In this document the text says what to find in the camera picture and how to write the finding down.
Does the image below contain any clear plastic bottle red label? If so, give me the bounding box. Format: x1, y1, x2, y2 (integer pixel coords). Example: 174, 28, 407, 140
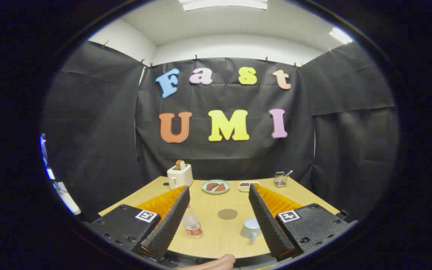
181, 204, 204, 239

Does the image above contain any pale grey cup with handle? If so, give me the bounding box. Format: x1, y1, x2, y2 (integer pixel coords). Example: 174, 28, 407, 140
240, 217, 263, 245

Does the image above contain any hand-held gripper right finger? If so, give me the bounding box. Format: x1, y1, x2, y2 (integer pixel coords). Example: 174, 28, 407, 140
248, 184, 358, 259

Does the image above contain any white divided dish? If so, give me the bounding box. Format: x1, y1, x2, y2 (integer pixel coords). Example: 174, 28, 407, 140
238, 181, 261, 192

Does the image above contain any white toaster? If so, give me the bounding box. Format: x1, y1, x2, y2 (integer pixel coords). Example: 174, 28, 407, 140
167, 164, 194, 190

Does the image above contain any round brown coaster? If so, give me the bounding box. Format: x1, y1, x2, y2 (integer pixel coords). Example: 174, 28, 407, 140
217, 208, 238, 220

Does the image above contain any wooden table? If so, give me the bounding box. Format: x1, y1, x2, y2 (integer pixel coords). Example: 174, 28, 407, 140
99, 175, 340, 259

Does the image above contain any pale green plate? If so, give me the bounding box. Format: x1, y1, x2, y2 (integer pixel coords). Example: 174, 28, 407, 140
201, 180, 231, 195

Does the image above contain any long ceiling light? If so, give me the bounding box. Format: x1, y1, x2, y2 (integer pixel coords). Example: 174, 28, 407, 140
178, 0, 268, 12

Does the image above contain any small ceiling light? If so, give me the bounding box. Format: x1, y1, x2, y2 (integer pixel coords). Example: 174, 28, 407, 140
328, 27, 353, 45

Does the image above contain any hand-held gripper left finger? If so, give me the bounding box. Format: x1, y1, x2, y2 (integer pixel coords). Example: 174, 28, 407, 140
85, 186, 191, 263

